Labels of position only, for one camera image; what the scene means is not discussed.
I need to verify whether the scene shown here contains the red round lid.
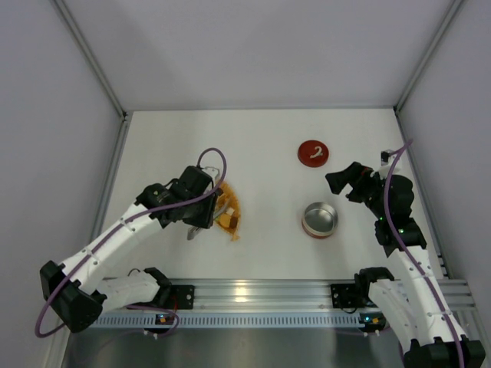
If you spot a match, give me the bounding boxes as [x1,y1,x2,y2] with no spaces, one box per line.
[297,140,330,168]

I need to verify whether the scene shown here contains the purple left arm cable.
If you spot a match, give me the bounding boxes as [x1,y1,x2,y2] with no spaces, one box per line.
[35,147,228,339]

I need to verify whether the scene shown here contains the right aluminium frame post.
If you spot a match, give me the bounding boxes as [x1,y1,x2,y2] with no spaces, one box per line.
[394,0,467,116]

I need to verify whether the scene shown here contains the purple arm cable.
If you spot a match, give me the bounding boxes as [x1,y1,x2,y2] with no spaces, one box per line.
[384,138,467,368]
[35,147,228,339]

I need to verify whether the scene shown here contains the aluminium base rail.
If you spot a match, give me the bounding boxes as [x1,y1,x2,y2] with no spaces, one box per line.
[57,278,476,311]

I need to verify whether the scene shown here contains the round steel lunch box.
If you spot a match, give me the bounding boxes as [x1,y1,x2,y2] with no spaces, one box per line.
[301,202,338,239]

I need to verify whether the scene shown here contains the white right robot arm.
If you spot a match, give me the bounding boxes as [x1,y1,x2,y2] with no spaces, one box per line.
[325,162,486,367]

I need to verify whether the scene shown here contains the woven fish-shaped basket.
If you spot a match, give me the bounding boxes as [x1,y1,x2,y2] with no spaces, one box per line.
[215,182,242,242]

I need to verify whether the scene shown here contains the slotted grey cable duct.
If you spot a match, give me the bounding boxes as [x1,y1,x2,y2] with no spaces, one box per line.
[90,310,386,330]

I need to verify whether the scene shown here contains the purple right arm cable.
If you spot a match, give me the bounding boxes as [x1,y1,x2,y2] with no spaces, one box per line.
[384,138,467,368]

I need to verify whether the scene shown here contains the grey aluminium frame post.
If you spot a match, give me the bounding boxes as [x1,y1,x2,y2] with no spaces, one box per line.
[49,0,130,120]

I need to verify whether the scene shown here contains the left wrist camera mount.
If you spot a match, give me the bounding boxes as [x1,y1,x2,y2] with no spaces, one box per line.
[203,166,222,182]

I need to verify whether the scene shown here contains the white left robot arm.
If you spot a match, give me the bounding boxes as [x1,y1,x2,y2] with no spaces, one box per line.
[40,166,220,333]

